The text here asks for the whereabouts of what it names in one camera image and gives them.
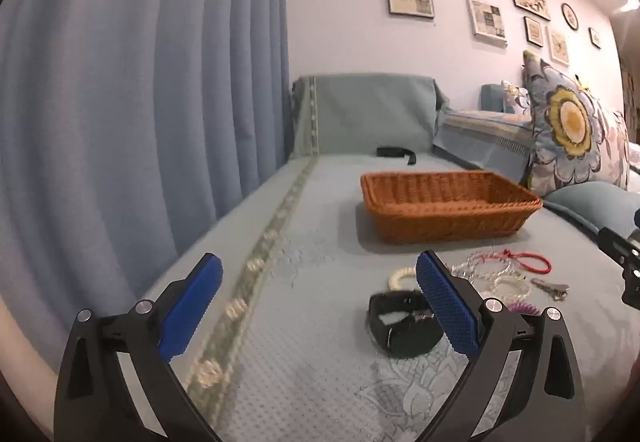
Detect white butterfly picture frame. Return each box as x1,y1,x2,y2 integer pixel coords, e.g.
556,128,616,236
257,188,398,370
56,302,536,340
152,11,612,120
546,26,570,66

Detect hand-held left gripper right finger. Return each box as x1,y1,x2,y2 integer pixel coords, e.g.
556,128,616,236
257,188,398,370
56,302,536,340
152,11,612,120
415,249,587,442

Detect pale floral pillow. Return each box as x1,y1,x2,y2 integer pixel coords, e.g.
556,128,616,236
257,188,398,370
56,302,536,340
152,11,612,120
607,112,640,193

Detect silver keys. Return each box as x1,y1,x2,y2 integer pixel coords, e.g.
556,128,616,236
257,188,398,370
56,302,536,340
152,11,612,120
531,278,571,300

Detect red string bracelet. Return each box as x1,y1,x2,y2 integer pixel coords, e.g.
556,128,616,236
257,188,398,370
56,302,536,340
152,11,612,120
472,249,552,273

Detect brown wicker basket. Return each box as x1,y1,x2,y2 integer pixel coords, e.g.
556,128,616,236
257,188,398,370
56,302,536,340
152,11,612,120
360,171,544,244

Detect small dark picture frame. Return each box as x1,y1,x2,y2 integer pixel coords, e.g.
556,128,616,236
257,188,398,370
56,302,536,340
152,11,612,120
523,16,545,47

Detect teal square cushion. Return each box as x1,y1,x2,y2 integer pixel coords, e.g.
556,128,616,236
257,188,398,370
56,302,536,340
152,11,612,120
481,83,506,113

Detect small floral pillow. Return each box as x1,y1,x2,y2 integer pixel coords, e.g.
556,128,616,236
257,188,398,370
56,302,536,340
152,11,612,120
501,80,531,115

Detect white bead bracelet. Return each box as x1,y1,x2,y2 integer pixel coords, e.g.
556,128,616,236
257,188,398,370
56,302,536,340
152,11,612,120
387,267,423,293

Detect clear crystal bead bracelet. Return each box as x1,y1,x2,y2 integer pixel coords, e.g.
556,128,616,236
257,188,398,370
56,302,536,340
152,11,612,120
480,272,532,305

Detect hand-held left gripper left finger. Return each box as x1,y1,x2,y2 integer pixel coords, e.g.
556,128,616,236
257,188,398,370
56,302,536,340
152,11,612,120
53,252,224,442

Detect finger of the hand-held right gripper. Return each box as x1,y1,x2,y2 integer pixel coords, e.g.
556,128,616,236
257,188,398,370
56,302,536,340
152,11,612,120
598,226,640,273

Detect white patchwork picture frame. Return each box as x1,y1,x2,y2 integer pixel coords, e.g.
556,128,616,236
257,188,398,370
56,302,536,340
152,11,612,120
466,0,508,46

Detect blue curtain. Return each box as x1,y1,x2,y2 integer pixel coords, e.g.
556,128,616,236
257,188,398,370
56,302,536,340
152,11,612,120
0,0,291,373

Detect large floral pillow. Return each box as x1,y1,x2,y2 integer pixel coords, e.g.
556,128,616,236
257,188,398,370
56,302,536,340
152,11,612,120
520,50,631,197

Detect blue bolster cushion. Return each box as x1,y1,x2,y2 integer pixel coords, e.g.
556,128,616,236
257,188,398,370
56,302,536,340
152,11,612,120
542,182,640,243

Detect black strap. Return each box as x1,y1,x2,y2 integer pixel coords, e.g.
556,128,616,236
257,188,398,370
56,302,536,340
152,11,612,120
376,147,417,166

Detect pink spiral hair tie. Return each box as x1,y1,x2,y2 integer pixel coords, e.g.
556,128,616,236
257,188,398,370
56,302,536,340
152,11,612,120
505,301,543,317

